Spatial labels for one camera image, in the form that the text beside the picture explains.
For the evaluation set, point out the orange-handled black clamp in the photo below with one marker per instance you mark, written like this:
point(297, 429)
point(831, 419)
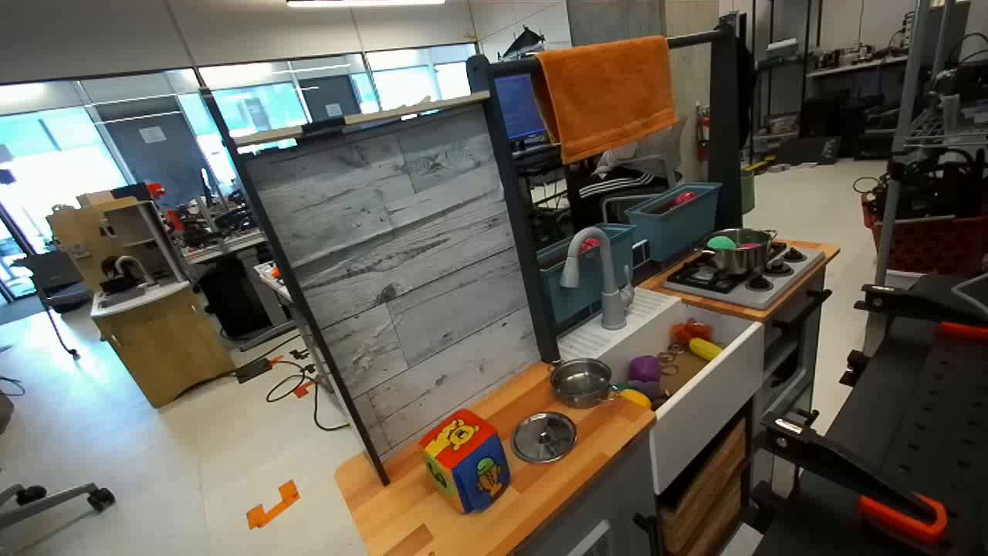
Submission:
point(883, 506)

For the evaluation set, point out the purple toy fruit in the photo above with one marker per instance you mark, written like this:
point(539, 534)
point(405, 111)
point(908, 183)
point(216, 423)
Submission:
point(647, 369)

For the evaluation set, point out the orange floor bracket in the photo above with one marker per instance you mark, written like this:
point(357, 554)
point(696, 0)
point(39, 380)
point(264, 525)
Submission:
point(262, 514)

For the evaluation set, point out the steel pot on stove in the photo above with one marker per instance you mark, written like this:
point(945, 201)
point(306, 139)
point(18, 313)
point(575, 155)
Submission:
point(739, 250)

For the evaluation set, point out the yellow toy lemon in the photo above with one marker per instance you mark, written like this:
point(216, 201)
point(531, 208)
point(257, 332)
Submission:
point(637, 398)

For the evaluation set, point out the colourful toy cube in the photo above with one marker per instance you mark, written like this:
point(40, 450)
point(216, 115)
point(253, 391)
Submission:
point(464, 461)

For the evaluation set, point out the grey toy faucet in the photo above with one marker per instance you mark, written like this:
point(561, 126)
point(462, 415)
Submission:
point(617, 302)

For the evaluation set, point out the yellow toy corn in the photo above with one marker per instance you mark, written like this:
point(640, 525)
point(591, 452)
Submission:
point(705, 351)

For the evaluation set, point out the toy stove top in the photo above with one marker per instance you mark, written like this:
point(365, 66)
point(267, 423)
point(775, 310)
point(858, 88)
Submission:
point(750, 289)

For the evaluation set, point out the orange towel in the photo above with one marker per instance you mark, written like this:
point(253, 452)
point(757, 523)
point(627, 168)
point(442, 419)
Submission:
point(606, 94)

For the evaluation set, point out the steel pan with handles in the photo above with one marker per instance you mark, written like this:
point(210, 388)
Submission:
point(581, 380)

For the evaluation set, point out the red perforated basket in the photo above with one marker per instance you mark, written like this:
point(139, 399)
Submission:
point(942, 246)

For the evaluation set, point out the white toy sink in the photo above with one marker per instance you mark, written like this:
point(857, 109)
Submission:
point(702, 399)

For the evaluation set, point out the wooden cabinet cart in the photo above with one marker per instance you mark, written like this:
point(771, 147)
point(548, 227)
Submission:
point(142, 305)

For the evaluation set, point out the teal storage bin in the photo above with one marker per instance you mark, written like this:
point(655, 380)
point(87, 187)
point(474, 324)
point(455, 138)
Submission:
point(677, 220)

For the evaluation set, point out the steel pot lid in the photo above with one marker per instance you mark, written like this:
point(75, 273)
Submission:
point(545, 438)

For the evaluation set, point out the grey wood backdrop panel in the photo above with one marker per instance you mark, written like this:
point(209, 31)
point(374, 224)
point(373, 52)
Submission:
point(401, 254)

